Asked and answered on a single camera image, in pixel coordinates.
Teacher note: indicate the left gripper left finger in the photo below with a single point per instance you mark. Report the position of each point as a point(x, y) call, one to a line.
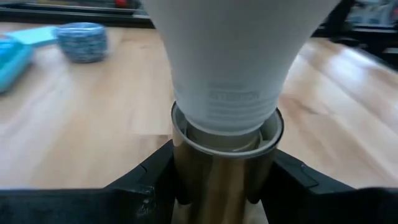
point(93, 207)

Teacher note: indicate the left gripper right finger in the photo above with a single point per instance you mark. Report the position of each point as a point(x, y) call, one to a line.
point(326, 207)

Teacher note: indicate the brass lamp socket base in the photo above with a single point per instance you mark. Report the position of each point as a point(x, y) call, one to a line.
point(224, 186)

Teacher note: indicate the white lightbulb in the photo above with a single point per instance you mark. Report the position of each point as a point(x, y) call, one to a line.
point(230, 62)

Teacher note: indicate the turquoise calculator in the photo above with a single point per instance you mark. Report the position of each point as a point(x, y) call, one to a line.
point(12, 65)

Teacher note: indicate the blue patterned bowl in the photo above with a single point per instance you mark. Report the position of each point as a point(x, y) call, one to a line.
point(82, 43)

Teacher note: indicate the black aluminium table frame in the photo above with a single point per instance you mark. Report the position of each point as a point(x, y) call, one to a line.
point(62, 14)

